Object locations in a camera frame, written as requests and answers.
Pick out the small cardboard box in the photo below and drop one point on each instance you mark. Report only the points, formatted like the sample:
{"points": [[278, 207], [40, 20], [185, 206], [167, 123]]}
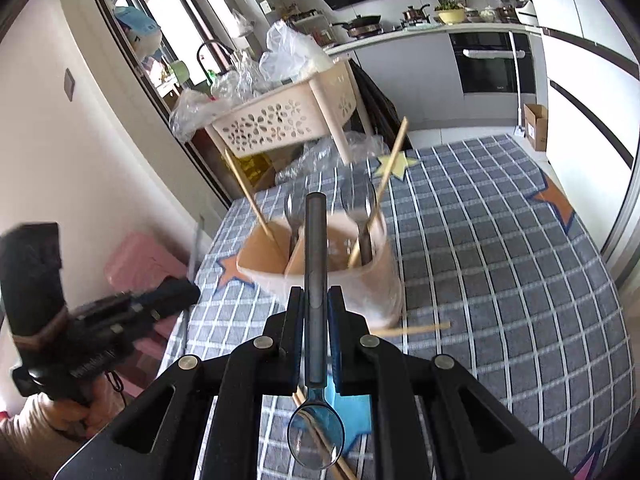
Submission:
{"points": [[535, 127]]}

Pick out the white mop pole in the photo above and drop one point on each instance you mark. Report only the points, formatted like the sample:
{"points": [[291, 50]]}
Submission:
{"points": [[515, 85]]}

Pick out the grey wall switch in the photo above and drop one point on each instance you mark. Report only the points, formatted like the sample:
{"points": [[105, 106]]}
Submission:
{"points": [[69, 84]]}

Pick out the copper cooking pot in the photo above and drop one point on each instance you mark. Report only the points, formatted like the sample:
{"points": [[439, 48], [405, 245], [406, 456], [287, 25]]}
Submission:
{"points": [[415, 14]]}

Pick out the black hanging cloth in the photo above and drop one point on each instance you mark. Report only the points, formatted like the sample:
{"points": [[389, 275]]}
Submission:
{"points": [[380, 105]]}

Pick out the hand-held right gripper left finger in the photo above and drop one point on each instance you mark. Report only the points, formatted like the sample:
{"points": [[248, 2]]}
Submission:
{"points": [[295, 355]]}

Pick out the blue hanging packet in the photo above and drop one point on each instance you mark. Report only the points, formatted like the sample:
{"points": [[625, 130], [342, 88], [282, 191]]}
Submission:
{"points": [[137, 25]]}

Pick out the clear plastic bag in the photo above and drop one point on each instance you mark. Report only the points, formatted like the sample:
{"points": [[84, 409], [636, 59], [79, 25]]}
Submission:
{"points": [[325, 155], [192, 110], [240, 77]]}

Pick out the yellow bowl with greens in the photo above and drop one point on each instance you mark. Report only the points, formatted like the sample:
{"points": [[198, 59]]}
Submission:
{"points": [[450, 16]]}

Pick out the grey kitchen counter cabinet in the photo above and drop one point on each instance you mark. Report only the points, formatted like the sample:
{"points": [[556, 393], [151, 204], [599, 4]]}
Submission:
{"points": [[415, 85]]}

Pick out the black wok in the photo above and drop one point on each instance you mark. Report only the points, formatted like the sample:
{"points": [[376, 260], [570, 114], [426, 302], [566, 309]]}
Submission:
{"points": [[362, 24]]}

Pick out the small hanging plastic bag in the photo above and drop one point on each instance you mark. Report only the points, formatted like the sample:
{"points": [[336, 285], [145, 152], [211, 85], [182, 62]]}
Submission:
{"points": [[241, 25]]}

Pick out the pink plastic stool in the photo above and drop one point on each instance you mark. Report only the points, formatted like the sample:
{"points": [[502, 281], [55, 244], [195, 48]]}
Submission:
{"points": [[135, 260]]}

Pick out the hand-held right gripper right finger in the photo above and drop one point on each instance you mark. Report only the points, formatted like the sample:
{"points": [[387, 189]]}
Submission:
{"points": [[336, 355]]}

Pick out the white plastic bag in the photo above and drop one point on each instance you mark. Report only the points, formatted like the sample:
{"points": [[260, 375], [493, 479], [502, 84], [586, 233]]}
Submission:
{"points": [[290, 55]]}

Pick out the black built-in oven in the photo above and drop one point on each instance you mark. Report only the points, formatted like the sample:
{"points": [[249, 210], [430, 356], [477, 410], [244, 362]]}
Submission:
{"points": [[490, 72]]}

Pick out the beige plastic utensil holder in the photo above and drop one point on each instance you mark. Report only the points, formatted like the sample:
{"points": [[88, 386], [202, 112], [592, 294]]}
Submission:
{"points": [[370, 290]]}

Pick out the black kitchen faucet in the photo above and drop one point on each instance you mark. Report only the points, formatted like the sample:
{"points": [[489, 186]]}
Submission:
{"points": [[215, 42]]}

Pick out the person's left forearm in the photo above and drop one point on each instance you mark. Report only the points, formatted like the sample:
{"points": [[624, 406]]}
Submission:
{"points": [[35, 445]]}

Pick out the green cup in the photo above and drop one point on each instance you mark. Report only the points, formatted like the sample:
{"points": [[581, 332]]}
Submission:
{"points": [[181, 72]]}

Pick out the person's left hand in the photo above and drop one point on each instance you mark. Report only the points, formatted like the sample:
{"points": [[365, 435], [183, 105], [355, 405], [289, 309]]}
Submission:
{"points": [[97, 410]]}

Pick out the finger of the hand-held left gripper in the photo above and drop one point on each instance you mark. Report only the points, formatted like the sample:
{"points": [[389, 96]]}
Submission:
{"points": [[172, 292]]}

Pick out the white refrigerator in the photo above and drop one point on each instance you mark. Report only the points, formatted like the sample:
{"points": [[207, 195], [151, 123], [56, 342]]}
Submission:
{"points": [[590, 125]]}

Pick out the beige perforated storage basket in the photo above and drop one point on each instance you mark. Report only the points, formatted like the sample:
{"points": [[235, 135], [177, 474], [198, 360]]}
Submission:
{"points": [[265, 120]]}

